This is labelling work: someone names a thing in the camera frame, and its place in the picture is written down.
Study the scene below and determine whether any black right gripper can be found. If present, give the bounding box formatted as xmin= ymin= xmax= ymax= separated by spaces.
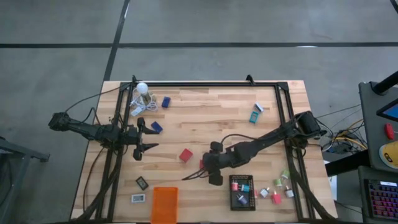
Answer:
xmin=182 ymin=141 xmax=225 ymax=187

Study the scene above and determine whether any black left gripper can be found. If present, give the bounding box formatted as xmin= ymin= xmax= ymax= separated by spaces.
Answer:
xmin=124 ymin=116 xmax=162 ymax=162

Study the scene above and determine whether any black plastic basket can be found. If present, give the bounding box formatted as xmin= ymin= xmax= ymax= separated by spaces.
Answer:
xmin=228 ymin=174 xmax=257 ymax=212

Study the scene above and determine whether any orange plastic basket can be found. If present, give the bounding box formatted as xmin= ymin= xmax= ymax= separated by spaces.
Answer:
xmin=150 ymin=185 xmax=180 ymax=224

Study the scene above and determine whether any pinkish red wall charger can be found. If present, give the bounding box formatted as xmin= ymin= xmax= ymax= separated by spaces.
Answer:
xmin=271 ymin=190 xmax=283 ymax=205

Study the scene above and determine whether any dark blue small box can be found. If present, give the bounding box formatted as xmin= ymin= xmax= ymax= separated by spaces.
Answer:
xmin=150 ymin=121 xmax=164 ymax=134

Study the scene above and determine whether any white power adapter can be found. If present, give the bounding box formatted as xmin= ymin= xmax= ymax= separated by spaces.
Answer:
xmin=130 ymin=106 xmax=147 ymax=118

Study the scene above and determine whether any black digital clock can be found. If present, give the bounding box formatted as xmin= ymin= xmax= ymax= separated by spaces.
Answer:
xmin=135 ymin=175 xmax=150 ymax=191

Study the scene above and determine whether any white light bulb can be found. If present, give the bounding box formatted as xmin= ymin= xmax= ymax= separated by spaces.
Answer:
xmin=136 ymin=82 xmax=149 ymax=106

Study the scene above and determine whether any grey cart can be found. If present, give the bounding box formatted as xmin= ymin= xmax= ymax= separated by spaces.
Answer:
xmin=0 ymin=136 xmax=51 ymax=224

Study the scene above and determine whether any white paper sheet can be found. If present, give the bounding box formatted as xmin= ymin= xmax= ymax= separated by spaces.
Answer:
xmin=323 ymin=160 xmax=339 ymax=202

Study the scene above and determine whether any black bar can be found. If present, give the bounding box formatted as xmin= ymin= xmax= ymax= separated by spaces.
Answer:
xmin=324 ymin=149 xmax=371 ymax=177

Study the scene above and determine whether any grey side desk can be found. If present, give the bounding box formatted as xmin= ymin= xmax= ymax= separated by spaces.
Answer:
xmin=358 ymin=80 xmax=398 ymax=174

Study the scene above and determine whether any backlit keyboard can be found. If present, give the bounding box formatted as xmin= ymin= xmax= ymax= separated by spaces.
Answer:
xmin=363 ymin=179 xmax=398 ymax=220

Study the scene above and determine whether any yellow round object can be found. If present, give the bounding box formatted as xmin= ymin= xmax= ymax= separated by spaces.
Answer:
xmin=378 ymin=139 xmax=398 ymax=170

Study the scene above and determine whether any red mouse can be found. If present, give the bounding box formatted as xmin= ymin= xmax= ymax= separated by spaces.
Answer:
xmin=384 ymin=123 xmax=396 ymax=141

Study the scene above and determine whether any tablet screen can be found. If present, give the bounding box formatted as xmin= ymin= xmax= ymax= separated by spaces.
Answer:
xmin=376 ymin=98 xmax=398 ymax=123

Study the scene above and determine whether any black pole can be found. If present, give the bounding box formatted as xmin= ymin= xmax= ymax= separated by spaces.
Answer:
xmin=371 ymin=70 xmax=398 ymax=96

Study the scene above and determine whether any white coiled cable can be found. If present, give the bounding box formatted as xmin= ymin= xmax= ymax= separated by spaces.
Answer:
xmin=129 ymin=89 xmax=159 ymax=113

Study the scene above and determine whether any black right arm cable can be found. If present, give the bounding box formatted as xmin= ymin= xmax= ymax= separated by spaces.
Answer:
xmin=220 ymin=133 xmax=261 ymax=149

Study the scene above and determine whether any brown cable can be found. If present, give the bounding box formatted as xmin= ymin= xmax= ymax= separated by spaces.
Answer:
xmin=81 ymin=145 xmax=106 ymax=213

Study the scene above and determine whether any black aluminium table frame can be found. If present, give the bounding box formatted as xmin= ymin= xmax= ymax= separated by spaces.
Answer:
xmin=73 ymin=74 xmax=338 ymax=223

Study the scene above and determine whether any dark floor cable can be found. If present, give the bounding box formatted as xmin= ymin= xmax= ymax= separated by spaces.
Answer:
xmin=63 ymin=84 xmax=124 ymax=114

